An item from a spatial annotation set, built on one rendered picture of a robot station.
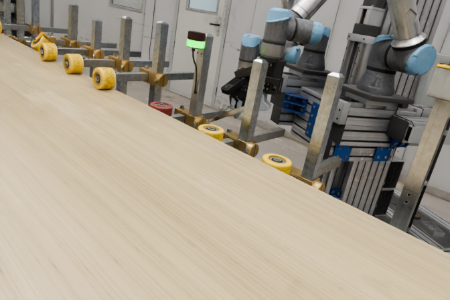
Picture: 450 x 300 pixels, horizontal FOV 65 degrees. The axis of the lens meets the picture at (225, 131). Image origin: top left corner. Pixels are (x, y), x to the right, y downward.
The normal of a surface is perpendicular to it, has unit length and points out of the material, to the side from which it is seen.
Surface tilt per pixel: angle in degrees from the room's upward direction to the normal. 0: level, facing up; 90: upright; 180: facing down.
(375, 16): 90
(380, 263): 0
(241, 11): 90
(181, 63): 90
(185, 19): 90
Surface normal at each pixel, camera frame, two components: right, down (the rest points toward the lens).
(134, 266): 0.17, -0.93
